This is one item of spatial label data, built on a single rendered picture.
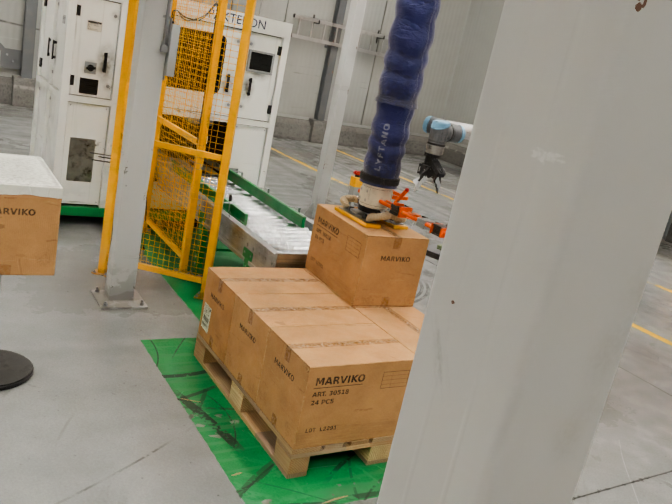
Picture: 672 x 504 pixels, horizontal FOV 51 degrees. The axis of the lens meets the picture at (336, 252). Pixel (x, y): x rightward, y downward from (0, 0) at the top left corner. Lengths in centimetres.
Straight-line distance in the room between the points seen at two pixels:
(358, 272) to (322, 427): 92
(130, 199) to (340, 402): 204
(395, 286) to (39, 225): 182
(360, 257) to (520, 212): 315
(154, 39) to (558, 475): 395
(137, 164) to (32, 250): 135
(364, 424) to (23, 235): 171
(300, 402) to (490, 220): 254
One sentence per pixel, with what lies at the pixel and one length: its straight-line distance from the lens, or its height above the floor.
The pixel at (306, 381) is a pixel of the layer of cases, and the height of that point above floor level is 47.
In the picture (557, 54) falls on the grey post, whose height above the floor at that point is 183.
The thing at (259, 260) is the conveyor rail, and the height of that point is 49.
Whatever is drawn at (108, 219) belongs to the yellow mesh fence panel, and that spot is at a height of 41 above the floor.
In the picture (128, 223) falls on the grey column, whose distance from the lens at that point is 453.
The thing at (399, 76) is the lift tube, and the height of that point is 175.
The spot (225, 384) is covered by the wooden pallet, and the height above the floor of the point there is 2.
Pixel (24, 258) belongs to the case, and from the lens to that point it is 328.
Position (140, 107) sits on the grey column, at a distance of 438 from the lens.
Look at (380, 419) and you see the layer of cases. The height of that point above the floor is 24.
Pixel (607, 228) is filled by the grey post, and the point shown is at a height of 172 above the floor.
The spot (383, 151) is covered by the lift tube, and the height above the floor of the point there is 135.
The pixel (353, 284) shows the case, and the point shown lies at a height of 66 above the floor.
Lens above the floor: 180
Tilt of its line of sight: 16 degrees down
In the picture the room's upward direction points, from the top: 12 degrees clockwise
